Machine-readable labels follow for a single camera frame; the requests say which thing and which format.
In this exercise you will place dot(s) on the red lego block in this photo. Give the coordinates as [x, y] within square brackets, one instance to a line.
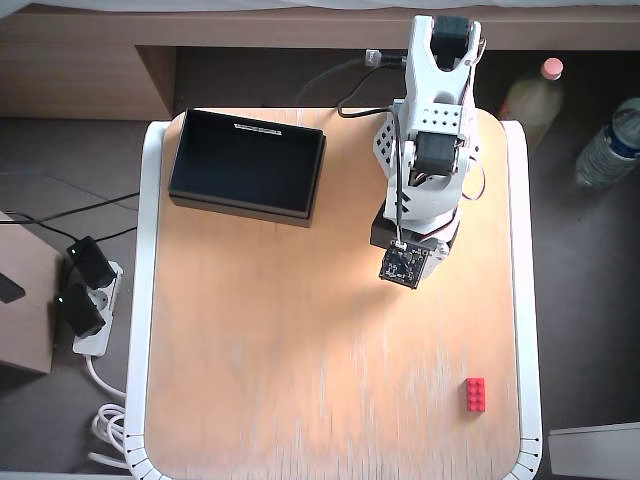
[476, 395]

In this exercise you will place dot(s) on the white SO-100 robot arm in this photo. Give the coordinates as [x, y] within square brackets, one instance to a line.
[440, 95]

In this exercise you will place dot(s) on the black rectangular bin box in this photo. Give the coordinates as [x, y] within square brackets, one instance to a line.
[240, 165]

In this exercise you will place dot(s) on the yellow bottle with pink cap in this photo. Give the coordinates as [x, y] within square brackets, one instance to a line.
[532, 100]

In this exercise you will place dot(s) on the clear plastic water bottle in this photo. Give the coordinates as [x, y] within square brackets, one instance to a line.
[607, 145]

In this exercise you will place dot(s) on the black power adapter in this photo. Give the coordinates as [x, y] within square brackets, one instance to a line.
[92, 262]
[77, 310]

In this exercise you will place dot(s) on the white bed sheet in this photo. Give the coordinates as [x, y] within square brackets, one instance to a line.
[200, 2]

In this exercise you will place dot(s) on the grey box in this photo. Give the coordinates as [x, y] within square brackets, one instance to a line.
[595, 452]

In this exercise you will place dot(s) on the white power strip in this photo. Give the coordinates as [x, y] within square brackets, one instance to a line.
[92, 342]

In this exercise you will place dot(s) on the brown wooden furniture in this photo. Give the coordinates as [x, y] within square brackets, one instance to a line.
[75, 75]

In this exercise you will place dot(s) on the brown cardboard box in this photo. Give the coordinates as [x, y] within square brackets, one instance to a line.
[25, 330]

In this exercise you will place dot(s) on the flat black object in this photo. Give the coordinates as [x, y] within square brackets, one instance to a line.
[7, 290]

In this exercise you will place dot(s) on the black wrist camera board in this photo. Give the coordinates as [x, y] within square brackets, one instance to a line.
[402, 267]

